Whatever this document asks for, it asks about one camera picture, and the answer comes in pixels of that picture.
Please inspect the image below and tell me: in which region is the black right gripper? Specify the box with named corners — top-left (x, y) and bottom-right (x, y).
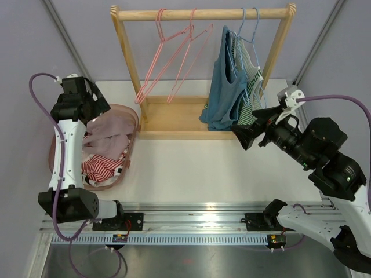
top-left (230, 104), bottom-right (314, 167)

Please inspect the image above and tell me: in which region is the blue tank top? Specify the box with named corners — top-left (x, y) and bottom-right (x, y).
top-left (199, 25), bottom-right (248, 131)

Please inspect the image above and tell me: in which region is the green white striped tank top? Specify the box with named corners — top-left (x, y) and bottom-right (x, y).
top-left (230, 37), bottom-right (264, 127)

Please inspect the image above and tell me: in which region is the blue wire hanger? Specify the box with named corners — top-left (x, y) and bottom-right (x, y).
top-left (232, 8), bottom-right (264, 110)
top-left (230, 8), bottom-right (260, 106)

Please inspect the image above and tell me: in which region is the pink wire hanger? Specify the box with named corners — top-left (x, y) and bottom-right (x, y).
top-left (136, 24), bottom-right (194, 104)
top-left (135, 8), bottom-right (194, 104)
top-left (166, 8), bottom-right (214, 104)

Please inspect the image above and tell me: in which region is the black white striped tank top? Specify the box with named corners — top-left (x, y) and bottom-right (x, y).
top-left (82, 167), bottom-right (122, 187)

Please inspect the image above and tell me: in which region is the mauve pink tank top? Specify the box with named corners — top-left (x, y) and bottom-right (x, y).
top-left (82, 114), bottom-right (136, 160)

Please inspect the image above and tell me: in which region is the red white striped tank top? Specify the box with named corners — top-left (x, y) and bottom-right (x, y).
top-left (82, 150), bottom-right (127, 182)

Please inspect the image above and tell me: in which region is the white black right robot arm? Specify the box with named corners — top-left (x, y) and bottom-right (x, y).
top-left (231, 107), bottom-right (370, 274)

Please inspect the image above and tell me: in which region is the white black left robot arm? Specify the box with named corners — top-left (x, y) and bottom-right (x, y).
top-left (38, 75), bottom-right (144, 232)

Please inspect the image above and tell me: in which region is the wooden clothes rack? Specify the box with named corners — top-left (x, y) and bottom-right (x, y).
top-left (110, 3), bottom-right (296, 140)

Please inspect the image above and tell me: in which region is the pink translucent plastic basket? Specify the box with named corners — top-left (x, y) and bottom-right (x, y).
top-left (49, 104), bottom-right (140, 191)

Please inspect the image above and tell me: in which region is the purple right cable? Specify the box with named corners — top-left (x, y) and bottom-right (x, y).
top-left (291, 94), bottom-right (371, 250)

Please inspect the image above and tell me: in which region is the aluminium frame post right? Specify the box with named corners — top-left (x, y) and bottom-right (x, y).
top-left (292, 0), bottom-right (348, 86)

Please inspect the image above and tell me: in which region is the aluminium frame post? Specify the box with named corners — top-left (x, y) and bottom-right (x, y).
top-left (40, 0), bottom-right (93, 81)
top-left (292, 0), bottom-right (348, 86)

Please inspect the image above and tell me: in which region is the aluminium mounting rail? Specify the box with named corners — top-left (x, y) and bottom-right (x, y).
top-left (39, 199), bottom-right (345, 234)

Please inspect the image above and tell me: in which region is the slotted white cable duct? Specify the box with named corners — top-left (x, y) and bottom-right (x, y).
top-left (74, 233), bottom-right (268, 246)

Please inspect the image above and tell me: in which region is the aluminium frame post left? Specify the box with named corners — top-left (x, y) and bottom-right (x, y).
top-left (40, 0), bottom-right (93, 81)

